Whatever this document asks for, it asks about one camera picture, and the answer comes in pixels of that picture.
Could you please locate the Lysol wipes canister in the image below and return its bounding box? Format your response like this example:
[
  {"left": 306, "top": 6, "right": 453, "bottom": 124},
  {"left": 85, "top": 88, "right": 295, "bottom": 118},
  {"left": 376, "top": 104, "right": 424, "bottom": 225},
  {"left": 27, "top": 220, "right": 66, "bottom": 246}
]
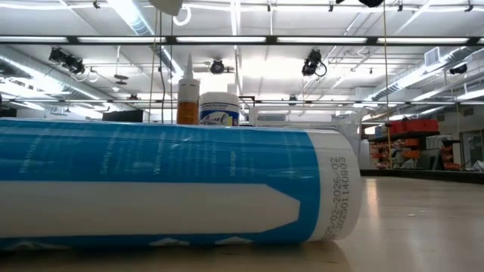
[{"left": 198, "top": 91, "right": 240, "bottom": 128}]

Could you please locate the orange sealant tube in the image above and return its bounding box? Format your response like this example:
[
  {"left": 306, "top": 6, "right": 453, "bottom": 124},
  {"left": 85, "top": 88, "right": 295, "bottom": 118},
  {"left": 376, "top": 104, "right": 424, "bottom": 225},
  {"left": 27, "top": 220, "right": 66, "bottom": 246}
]
[{"left": 175, "top": 54, "right": 201, "bottom": 126}]

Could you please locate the blue silicone tube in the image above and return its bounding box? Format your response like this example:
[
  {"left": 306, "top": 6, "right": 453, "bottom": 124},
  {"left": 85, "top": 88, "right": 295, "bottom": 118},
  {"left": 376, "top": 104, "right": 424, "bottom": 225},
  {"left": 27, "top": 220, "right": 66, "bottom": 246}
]
[{"left": 0, "top": 117, "right": 363, "bottom": 251}]

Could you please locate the tall clear plastic bin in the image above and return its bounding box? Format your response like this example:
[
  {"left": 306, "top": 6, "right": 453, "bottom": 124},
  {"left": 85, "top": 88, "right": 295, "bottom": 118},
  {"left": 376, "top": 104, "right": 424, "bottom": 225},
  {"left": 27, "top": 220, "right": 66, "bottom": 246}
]
[{"left": 247, "top": 105, "right": 366, "bottom": 159}]

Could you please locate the black monitor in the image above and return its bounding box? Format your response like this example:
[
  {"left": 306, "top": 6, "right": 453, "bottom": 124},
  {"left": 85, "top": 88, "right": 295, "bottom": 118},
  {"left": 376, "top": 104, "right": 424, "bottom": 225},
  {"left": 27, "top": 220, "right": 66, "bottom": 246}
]
[{"left": 101, "top": 109, "right": 144, "bottom": 123}]

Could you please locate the shelf with red bins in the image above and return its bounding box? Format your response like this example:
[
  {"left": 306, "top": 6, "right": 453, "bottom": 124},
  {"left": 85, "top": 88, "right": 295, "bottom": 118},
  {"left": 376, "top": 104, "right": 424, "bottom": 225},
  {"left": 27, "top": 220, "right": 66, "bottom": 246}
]
[{"left": 368, "top": 119, "right": 463, "bottom": 172}]

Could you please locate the black ceiling-mounted camera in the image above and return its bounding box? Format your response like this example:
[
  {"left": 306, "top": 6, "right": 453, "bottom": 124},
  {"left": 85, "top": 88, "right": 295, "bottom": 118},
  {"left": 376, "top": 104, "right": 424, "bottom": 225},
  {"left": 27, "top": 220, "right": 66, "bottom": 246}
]
[
  {"left": 448, "top": 63, "right": 469, "bottom": 76},
  {"left": 48, "top": 47, "right": 86, "bottom": 76},
  {"left": 209, "top": 58, "right": 226, "bottom": 76},
  {"left": 301, "top": 48, "right": 328, "bottom": 78}
]

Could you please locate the grey overhead camera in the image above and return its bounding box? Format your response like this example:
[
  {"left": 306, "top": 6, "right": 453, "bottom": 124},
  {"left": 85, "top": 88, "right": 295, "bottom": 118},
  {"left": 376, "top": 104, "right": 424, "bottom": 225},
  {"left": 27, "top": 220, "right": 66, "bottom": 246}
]
[{"left": 148, "top": 0, "right": 185, "bottom": 17}]

